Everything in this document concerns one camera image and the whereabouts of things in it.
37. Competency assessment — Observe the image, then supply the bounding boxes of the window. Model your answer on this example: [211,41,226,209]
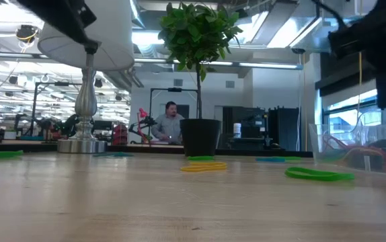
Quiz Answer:
[320,69,386,127]

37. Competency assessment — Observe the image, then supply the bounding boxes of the wide black rubber band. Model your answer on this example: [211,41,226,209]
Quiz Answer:
[364,138,386,158]

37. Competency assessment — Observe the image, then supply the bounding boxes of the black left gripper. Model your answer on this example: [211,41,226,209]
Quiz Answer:
[16,0,97,45]

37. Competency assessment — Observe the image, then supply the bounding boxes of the black ceiling cable reel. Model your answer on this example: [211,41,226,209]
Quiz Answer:
[15,24,40,44]

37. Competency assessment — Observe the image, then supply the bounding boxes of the black cabinet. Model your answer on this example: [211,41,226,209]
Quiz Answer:
[222,106,268,151]

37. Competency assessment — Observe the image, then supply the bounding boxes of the dark doorway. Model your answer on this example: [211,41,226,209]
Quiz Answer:
[164,104,190,118]

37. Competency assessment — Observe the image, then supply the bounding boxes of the person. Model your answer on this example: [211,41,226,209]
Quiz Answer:
[151,101,186,145]

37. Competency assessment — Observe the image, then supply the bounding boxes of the black camera stand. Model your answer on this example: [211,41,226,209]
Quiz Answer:
[30,81,83,137]
[148,87,200,145]

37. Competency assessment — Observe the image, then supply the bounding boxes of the silver table lamp white shade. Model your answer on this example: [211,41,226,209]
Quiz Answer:
[37,0,135,155]

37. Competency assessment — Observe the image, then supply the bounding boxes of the yellow rubber band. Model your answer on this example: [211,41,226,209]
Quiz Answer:
[180,161,228,173]
[342,147,386,162]

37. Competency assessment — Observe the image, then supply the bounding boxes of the black panel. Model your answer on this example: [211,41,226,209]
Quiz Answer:
[268,107,301,152]

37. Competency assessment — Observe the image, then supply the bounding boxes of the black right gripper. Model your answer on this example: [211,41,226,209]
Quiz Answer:
[354,13,386,110]

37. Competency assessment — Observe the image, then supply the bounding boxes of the clear plastic bin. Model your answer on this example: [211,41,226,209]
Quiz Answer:
[309,110,386,175]

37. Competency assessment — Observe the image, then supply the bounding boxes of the silver ceiling duct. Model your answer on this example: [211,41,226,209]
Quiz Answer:
[223,0,350,54]

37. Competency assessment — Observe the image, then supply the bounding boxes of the teal rubber band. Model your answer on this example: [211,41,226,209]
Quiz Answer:
[93,151,134,158]

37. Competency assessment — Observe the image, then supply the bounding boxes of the long ceiling light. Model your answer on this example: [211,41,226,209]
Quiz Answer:
[135,57,304,71]

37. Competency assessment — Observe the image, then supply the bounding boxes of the potted tree black pot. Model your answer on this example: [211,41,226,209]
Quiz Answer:
[157,1,244,157]

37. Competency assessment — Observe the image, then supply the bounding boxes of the red tool stack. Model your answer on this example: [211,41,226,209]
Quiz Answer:
[112,123,129,146]

